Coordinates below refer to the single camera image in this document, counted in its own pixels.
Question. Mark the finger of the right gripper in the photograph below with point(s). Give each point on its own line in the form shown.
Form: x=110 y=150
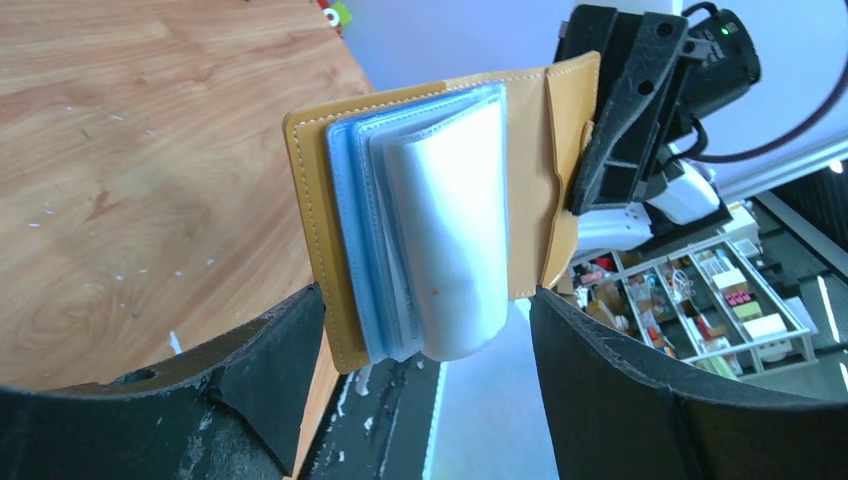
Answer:
x=639 y=56

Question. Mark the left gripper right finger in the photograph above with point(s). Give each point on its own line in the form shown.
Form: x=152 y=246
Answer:
x=619 y=409

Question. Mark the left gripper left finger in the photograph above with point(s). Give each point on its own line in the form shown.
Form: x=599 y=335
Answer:
x=230 y=408

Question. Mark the yellow leather card holder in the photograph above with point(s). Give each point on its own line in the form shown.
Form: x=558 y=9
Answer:
x=428 y=209

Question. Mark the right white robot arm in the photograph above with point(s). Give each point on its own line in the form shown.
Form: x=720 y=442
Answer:
x=685 y=209

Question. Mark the storage shelf with boxes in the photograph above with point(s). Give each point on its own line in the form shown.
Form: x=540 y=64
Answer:
x=705 y=304

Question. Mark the colourful toy car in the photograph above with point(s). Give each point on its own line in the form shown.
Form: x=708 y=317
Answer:
x=336 y=12

